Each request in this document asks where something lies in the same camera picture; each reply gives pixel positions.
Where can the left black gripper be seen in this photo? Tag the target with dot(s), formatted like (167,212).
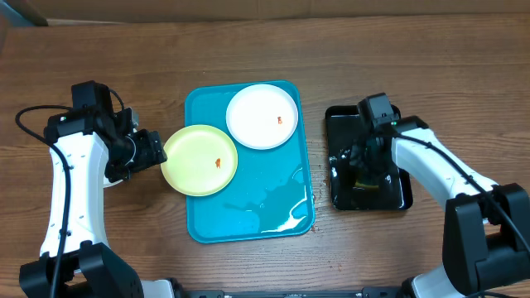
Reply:
(155,151)

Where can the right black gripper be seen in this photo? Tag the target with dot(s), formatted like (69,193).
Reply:
(366,157)

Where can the yellow green sponge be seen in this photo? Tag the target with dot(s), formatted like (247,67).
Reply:
(366,185)

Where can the yellow plate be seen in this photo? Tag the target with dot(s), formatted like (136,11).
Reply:
(201,160)

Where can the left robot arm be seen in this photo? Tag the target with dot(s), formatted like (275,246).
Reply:
(92,147)

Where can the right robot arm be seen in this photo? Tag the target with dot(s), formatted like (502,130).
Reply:
(486,228)

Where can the black tray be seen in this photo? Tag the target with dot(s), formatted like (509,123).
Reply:
(343,124)

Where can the teal plastic tray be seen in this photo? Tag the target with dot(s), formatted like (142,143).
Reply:
(270,196)

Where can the white plate upper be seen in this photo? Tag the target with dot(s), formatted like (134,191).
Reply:
(262,116)

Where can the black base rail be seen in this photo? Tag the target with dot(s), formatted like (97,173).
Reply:
(366,292)

